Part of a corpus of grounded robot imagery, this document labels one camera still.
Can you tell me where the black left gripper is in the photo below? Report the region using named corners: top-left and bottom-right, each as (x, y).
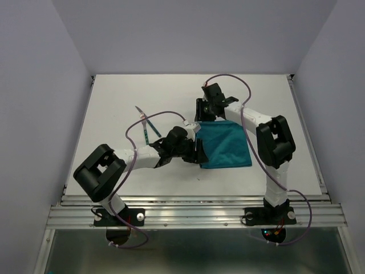
top-left (171, 136), bottom-right (208, 164)

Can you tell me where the teal cloth napkin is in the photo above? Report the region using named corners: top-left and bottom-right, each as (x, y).
top-left (197, 120), bottom-right (252, 169)

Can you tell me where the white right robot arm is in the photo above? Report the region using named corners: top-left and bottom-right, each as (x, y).
top-left (202, 83), bottom-right (296, 223)

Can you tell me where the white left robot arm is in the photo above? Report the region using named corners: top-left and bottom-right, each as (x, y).
top-left (73, 123), bottom-right (208, 225)

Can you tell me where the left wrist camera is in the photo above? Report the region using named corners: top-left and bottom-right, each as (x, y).
top-left (183, 120), bottom-right (201, 134)

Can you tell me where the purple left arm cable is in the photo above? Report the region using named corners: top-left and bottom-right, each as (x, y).
top-left (109, 110), bottom-right (189, 248)

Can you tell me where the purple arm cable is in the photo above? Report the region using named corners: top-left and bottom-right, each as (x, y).
top-left (109, 110), bottom-right (189, 248)
top-left (201, 74), bottom-right (314, 247)

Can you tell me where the teal handled fork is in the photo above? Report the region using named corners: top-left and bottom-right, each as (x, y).
top-left (140, 111), bottom-right (149, 145)

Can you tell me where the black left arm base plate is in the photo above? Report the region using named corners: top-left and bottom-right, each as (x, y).
top-left (91, 207), bottom-right (145, 227)

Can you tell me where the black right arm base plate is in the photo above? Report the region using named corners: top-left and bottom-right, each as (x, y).
top-left (240, 207), bottom-right (297, 227)

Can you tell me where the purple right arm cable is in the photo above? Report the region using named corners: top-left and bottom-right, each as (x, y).
top-left (201, 74), bottom-right (314, 247)

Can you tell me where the aluminium frame rail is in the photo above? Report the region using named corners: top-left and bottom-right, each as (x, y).
top-left (46, 194), bottom-right (347, 230)

